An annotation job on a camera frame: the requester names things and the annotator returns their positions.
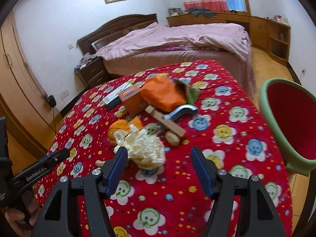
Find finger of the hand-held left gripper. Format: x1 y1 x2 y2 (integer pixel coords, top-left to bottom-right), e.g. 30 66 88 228
46 148 71 164

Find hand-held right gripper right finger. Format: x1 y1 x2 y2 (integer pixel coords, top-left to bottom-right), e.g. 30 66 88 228
191 146 287 237

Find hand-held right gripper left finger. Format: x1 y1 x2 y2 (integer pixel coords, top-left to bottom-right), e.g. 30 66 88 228
32 146 129 237

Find orange knitted ball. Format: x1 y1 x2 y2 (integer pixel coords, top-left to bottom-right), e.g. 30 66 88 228
108 120 144 146

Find wooden block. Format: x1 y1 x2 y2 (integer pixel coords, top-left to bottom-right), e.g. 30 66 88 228
144 105 187 138

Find blue metal bracket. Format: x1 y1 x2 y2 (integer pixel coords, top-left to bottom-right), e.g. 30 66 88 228
164 104 199 121

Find orange cardboard box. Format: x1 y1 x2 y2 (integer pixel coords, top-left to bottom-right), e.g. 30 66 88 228
118 85 147 116

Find white box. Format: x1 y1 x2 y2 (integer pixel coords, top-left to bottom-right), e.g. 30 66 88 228
102 82 134 109

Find green wrapper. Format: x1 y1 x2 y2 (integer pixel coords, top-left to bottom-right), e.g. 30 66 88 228
173 78 201 104

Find green plastic bin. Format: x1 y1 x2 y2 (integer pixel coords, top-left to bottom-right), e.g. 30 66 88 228
259 78 316 176

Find orange mesh bag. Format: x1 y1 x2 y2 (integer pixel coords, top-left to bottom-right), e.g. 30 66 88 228
139 76 188 113

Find person's left hand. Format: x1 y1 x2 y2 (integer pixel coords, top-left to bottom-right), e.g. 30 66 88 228
0 186 42 237

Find walnut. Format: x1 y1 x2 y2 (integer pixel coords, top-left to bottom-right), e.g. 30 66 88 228
165 131 182 148

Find red flower printed blanket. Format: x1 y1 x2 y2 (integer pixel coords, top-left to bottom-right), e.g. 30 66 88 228
47 59 294 237

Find black power adapter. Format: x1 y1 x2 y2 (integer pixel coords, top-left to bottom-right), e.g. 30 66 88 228
44 94 57 108

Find light wooden wardrobe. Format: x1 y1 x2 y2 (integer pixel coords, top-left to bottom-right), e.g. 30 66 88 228
0 10 65 153

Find dark wooden nightstand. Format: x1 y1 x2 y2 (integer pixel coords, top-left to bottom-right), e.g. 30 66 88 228
74 55 109 88

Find crumpled clothes on nightstand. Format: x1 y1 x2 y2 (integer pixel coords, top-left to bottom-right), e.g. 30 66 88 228
79 53 100 67

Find dark wooden bed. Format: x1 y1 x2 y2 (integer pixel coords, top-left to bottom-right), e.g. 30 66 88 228
76 13 257 100

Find pink quilt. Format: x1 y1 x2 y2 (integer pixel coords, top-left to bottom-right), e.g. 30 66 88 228
95 22 252 62

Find wooden corner shelf unit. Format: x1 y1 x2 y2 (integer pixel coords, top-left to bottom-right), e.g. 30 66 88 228
266 18 292 66

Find long wooden cabinet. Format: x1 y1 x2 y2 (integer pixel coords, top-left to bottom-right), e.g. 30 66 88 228
166 11 269 48

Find grey clothes pile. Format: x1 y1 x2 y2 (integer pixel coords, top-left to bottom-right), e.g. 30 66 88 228
188 7 217 18

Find row of books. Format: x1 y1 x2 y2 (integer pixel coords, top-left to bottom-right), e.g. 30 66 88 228
168 7 184 17

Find small items on shelf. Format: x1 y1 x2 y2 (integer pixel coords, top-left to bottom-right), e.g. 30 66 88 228
274 14 289 25

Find black power cable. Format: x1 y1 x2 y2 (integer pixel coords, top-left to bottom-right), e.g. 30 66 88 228
50 106 59 132

